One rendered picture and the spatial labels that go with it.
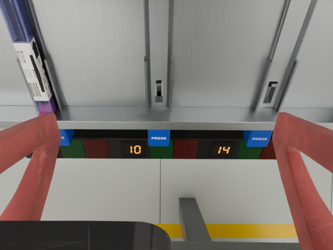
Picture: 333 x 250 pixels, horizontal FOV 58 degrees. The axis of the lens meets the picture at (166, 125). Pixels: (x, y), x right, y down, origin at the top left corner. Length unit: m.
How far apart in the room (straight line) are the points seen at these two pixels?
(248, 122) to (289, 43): 0.08
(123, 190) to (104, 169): 0.10
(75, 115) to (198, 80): 0.13
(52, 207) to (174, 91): 0.90
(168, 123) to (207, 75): 0.06
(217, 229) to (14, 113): 0.90
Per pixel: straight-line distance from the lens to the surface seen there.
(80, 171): 1.09
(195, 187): 1.07
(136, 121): 0.30
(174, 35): 0.26
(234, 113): 0.31
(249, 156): 0.40
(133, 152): 0.38
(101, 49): 0.28
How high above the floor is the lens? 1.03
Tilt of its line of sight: 87 degrees down
